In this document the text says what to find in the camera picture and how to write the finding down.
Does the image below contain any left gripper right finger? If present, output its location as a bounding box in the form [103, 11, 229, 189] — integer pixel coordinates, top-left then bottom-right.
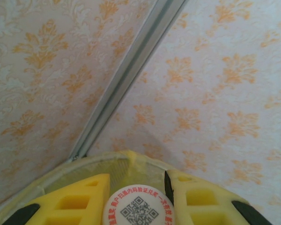
[163, 170, 272, 225]

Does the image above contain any white bottle cap with QR code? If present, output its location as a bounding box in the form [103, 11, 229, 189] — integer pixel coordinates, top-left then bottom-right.
[102, 185, 176, 225]

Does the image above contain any aluminium frame post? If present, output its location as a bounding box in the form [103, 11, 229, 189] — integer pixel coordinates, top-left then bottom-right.
[67, 0, 187, 164]

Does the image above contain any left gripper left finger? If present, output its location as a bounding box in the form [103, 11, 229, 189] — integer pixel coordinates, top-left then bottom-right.
[4, 173, 111, 225]

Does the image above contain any bin with yellow liner bag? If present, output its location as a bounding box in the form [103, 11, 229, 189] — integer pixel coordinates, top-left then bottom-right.
[0, 150, 176, 225]

